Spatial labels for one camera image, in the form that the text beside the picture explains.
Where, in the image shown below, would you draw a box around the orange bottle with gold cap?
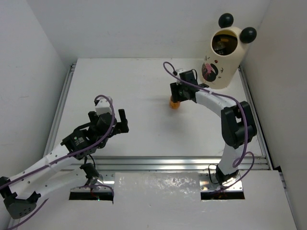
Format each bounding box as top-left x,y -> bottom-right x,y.
169,96 -> 181,110

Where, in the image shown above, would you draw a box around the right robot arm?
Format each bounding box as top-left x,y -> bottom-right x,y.
170,69 -> 257,185

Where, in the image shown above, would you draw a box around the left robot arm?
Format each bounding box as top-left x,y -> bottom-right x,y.
0,109 -> 129,219

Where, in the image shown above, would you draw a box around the cream panda bin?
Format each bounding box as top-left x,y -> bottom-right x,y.
201,13 -> 257,89

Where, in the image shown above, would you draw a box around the white foam block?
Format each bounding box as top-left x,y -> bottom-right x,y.
114,172 -> 201,204

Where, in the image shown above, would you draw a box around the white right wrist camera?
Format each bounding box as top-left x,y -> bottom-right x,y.
174,69 -> 186,85

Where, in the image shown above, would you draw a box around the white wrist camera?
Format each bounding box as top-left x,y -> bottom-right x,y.
94,96 -> 113,116
174,69 -> 186,85

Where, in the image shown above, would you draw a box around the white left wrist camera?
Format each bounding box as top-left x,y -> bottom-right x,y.
94,96 -> 113,116

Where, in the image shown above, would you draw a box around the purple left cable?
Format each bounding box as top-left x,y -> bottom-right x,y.
0,95 -> 115,230

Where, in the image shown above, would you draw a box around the left aluminium side rail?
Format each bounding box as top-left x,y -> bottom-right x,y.
47,62 -> 77,148

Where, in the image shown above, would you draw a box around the aluminium side rail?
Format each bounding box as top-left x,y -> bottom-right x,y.
47,62 -> 77,148
238,65 -> 274,170

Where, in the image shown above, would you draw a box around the aluminium table rail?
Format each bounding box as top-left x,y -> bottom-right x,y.
59,155 -> 272,172

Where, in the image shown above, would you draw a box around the right aluminium side rail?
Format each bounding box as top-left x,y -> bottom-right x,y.
238,65 -> 274,170

